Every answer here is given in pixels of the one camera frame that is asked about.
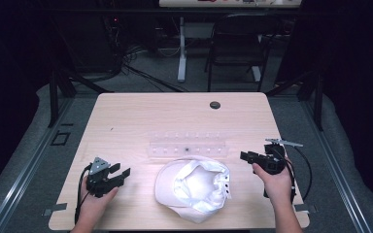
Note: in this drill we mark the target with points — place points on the white cap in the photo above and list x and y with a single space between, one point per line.
175 194

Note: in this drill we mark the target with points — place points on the aluminium floor rail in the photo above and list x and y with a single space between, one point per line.
26 165
336 174

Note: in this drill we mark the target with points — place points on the white desk leg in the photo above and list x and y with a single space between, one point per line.
256 73
182 58

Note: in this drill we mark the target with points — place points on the grey tape strip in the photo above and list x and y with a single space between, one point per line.
306 208
55 208

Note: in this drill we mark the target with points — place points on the black chair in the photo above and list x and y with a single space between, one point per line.
236 48

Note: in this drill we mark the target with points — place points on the black metal stand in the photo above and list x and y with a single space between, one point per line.
53 97
318 103

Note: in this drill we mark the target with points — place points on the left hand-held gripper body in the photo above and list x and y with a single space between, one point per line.
101 183

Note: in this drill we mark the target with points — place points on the white desk top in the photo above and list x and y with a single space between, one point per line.
226 3

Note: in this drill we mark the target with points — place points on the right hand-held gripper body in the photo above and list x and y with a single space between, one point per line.
272 163

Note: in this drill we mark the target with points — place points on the person's right hand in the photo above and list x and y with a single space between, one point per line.
278 187

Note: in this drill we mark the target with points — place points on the clear acrylic rack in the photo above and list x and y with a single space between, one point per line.
187 149

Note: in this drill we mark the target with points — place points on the dark computer tower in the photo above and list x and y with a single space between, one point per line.
94 45

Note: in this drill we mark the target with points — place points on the dark round table grommet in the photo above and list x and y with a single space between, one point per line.
215 105

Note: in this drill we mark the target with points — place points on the person's left hand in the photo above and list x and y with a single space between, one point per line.
92 205

